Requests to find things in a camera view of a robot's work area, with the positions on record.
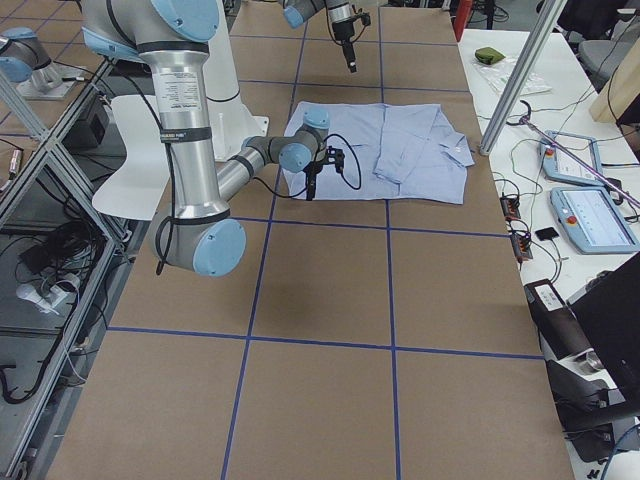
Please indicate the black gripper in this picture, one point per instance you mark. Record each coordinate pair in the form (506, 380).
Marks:
(343, 32)
(313, 170)

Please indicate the light blue striped shirt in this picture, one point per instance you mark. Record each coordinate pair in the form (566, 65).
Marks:
(395, 152)

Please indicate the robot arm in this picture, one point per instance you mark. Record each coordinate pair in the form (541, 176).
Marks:
(341, 17)
(197, 232)

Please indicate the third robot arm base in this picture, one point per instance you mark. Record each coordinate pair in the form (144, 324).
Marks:
(26, 63)

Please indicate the green cloth pouch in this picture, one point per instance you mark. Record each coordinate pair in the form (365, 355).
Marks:
(488, 56)

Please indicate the reacher grabber tool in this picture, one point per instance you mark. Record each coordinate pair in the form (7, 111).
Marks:
(526, 120)

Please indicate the teach pendant far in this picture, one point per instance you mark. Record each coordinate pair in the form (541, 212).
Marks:
(560, 167)

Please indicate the teach pendant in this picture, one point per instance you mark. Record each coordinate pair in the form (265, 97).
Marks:
(591, 221)
(560, 167)

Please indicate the black small device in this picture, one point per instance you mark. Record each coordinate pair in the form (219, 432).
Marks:
(548, 233)

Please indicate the teach pendant near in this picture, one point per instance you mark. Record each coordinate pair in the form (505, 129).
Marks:
(591, 221)

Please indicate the white power strip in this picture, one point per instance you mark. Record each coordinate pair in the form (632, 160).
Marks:
(49, 302)

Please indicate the black monitor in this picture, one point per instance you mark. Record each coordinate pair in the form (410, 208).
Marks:
(608, 314)

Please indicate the aluminium frame post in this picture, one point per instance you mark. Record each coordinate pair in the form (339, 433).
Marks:
(527, 59)

